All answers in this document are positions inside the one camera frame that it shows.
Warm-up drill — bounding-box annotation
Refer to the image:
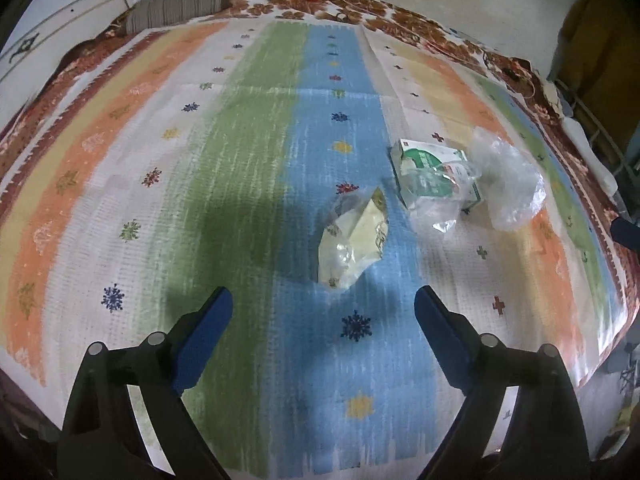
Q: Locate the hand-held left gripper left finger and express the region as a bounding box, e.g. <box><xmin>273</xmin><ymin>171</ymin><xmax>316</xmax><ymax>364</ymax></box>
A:
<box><xmin>56</xmin><ymin>286</ymin><xmax>234</xmax><ymax>480</ymax></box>

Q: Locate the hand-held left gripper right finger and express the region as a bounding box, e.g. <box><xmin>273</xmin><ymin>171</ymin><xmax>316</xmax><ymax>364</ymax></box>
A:
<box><xmin>414</xmin><ymin>285</ymin><xmax>592</xmax><ymax>480</ymax></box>

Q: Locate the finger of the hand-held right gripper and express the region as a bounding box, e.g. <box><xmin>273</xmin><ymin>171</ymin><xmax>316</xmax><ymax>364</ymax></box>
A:
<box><xmin>611</xmin><ymin>215</ymin><xmax>640</xmax><ymax>252</ymax></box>

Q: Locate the clear plastic wrapper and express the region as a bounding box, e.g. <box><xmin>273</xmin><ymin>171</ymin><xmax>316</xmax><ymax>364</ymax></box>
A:
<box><xmin>407</xmin><ymin>170</ymin><xmax>478</xmax><ymax>235</ymax></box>

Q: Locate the clear plastic bag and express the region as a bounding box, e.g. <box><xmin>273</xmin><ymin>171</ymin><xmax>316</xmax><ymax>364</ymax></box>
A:
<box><xmin>470</xmin><ymin>126</ymin><xmax>547</xmax><ymax>232</ymax></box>

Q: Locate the pale yellow plastic wrapper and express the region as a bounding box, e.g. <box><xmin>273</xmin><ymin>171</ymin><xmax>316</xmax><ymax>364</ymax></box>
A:
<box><xmin>318</xmin><ymin>187</ymin><xmax>390</xmax><ymax>292</ymax></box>

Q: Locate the green and white carton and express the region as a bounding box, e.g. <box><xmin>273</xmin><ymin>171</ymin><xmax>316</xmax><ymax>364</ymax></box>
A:
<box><xmin>389</xmin><ymin>138</ymin><xmax>485</xmax><ymax>212</ymax></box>

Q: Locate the white folded cloth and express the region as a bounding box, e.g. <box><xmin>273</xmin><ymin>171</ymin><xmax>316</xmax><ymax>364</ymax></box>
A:
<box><xmin>564</xmin><ymin>119</ymin><xmax>622</xmax><ymax>196</ymax></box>

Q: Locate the metal rack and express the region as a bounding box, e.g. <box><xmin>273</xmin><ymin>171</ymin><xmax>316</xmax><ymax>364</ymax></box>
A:
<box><xmin>549</xmin><ymin>72</ymin><xmax>640</xmax><ymax>198</ymax></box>

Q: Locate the striped multicolour mat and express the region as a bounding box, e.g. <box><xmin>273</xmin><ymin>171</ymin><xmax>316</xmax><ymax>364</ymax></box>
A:
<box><xmin>0</xmin><ymin>14</ymin><xmax>637</xmax><ymax>480</ymax></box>

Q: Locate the yellow hanging garment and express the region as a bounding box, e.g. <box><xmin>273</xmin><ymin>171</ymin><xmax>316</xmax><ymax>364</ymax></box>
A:
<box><xmin>557</xmin><ymin>0</ymin><xmax>640</xmax><ymax>116</ymax></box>

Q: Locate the grey striped pillow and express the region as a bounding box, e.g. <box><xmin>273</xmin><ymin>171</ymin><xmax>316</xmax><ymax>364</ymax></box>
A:
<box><xmin>124</xmin><ymin>0</ymin><xmax>232</xmax><ymax>32</ymax></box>

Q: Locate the white headboard panel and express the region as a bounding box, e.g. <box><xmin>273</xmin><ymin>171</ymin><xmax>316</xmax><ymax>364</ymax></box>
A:
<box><xmin>0</xmin><ymin>0</ymin><xmax>133</xmax><ymax>83</ymax></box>

